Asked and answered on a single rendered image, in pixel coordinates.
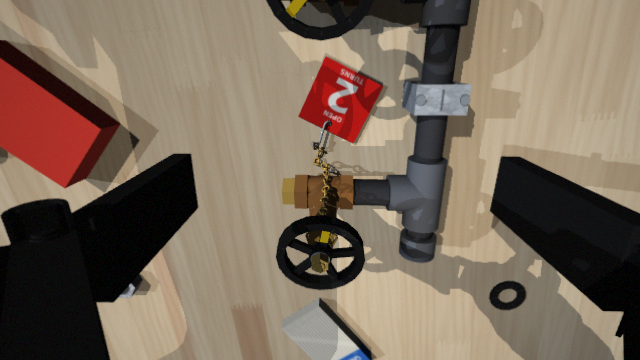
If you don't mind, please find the grey hex nut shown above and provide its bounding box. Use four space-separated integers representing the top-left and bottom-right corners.
118 275 143 298

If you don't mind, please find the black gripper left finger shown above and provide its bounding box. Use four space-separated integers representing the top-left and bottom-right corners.
0 154 198 360

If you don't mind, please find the red rectangular block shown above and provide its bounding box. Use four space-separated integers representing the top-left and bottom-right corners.
0 40 121 188

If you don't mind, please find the black rubber ring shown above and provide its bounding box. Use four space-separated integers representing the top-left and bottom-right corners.
489 281 526 310

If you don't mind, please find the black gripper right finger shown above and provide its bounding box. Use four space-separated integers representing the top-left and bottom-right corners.
490 156 640 360

